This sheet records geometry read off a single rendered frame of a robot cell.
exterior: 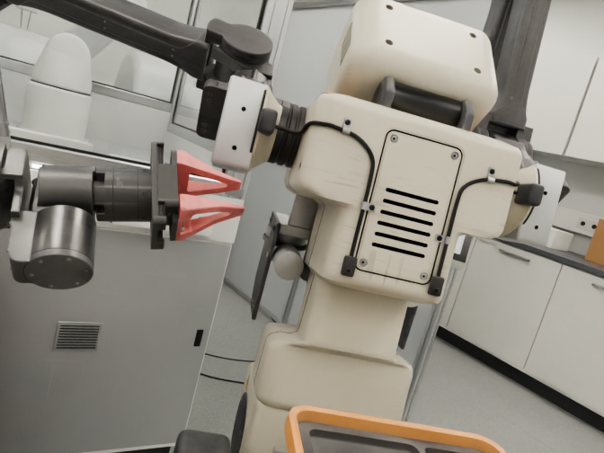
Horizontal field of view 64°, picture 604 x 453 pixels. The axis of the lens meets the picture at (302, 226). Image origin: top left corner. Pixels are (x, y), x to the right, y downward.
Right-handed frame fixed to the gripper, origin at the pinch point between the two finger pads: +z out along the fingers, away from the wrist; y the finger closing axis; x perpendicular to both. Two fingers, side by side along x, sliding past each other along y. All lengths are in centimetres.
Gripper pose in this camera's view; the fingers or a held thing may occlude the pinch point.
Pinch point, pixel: (235, 197)
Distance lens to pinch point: 56.0
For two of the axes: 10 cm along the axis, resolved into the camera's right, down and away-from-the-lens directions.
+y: 1.6, 8.7, -4.7
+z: 9.5, 0.0, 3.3
